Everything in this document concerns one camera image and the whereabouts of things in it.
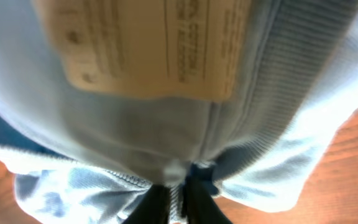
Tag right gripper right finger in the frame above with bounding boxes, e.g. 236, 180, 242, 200
183, 177, 232, 224

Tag light blue printed t-shirt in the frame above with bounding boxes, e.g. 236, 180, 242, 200
0, 1, 358, 223

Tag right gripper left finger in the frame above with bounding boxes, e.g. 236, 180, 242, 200
122, 185, 170, 224

